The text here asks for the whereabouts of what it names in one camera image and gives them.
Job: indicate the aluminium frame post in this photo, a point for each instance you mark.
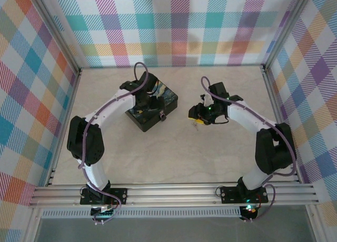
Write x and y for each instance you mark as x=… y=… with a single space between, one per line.
x=288 y=28
x=58 y=31

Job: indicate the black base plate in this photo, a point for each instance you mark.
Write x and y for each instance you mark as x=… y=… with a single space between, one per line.
x=119 y=195
x=229 y=194

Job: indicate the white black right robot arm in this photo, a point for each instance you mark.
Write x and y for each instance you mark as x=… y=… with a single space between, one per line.
x=250 y=115

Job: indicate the aluminium frame leg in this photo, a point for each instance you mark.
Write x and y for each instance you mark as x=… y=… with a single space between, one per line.
x=33 y=226
x=314 y=223

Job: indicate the aluminium side rail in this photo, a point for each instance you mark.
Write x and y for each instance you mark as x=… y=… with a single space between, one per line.
x=273 y=99
x=70 y=105

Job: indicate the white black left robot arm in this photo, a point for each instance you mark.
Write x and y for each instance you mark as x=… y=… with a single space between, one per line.
x=116 y=107

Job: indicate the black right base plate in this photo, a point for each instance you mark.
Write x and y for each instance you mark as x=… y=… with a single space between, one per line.
x=229 y=194

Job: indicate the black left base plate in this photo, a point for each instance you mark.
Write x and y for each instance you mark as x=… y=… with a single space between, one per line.
x=119 y=195

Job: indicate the long aluminium base rail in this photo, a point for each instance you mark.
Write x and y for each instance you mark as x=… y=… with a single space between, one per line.
x=171 y=193

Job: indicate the black box with painted lid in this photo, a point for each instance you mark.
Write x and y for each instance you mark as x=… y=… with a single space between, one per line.
x=147 y=120

